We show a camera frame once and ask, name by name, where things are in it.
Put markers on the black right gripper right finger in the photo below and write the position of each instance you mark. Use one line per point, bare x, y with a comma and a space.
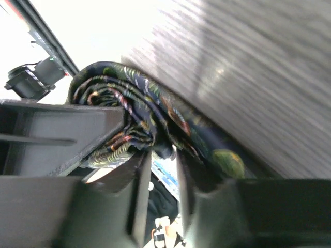
251, 212

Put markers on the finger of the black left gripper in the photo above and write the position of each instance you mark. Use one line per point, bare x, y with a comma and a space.
51, 140

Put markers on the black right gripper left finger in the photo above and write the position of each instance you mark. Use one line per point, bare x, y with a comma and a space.
66, 212

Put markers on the dark patterned necktie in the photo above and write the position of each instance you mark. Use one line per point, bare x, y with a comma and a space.
160, 121

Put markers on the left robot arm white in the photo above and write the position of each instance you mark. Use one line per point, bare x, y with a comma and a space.
34, 81

